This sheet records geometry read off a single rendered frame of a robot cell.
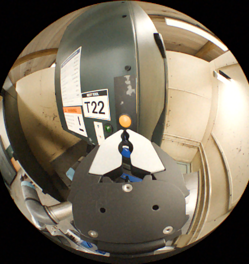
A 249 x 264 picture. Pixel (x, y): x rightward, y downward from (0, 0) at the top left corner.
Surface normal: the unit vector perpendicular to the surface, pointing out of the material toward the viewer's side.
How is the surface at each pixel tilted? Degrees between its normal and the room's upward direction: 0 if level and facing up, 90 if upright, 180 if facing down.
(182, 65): 90
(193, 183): 24
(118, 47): 90
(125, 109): 90
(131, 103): 90
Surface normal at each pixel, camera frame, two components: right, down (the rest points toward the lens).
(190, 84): -0.47, 0.44
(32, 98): 0.88, 0.20
